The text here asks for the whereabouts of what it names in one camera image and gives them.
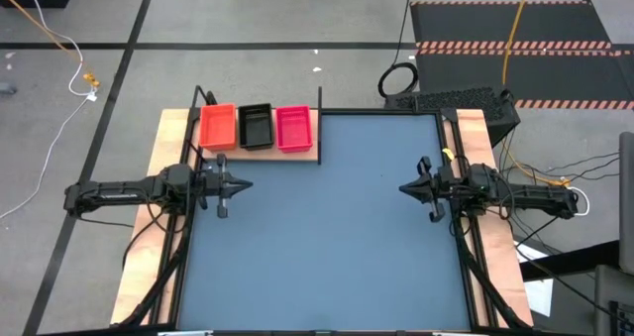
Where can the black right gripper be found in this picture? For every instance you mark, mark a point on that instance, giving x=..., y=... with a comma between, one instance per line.
x=455, y=187

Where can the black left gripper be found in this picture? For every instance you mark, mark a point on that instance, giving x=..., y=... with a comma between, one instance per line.
x=208, y=185

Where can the orange plastic slatted basket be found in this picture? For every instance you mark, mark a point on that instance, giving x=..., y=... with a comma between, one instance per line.
x=218, y=127

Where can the black plastic slatted basket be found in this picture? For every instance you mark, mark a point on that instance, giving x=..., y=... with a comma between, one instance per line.
x=255, y=127

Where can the red plastic slatted basket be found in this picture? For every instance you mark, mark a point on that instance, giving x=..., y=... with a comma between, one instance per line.
x=294, y=128

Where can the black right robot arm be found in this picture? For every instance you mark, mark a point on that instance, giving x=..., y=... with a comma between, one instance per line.
x=535, y=194

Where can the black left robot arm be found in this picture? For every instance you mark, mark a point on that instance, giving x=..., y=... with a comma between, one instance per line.
x=114, y=192

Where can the wooden shelf board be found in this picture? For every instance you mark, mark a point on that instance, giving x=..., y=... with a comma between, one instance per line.
x=257, y=156

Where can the black shelf end panel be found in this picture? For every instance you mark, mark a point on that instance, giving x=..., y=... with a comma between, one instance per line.
x=319, y=128

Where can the yellow tape tag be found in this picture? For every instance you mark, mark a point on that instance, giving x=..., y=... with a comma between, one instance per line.
x=448, y=153

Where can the black perforated computer case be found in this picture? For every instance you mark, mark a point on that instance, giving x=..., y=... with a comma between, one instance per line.
x=455, y=98

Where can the wooden table side panel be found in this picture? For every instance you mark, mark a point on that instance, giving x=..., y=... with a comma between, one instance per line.
x=500, y=257
x=143, y=257

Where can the white paper sheet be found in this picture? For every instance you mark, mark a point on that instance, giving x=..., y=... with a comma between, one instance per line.
x=537, y=296

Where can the black desk edge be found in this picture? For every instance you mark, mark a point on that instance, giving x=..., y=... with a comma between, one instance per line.
x=569, y=261

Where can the black striped floor mat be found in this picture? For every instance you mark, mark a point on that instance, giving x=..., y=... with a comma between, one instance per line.
x=545, y=73
x=495, y=24

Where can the grey floor object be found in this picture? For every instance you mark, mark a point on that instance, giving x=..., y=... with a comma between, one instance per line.
x=7, y=88

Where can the black shelf side bracket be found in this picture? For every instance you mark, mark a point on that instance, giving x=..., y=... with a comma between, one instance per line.
x=211, y=98

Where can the black aluminium table frame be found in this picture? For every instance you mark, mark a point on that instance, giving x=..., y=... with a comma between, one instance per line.
x=371, y=111

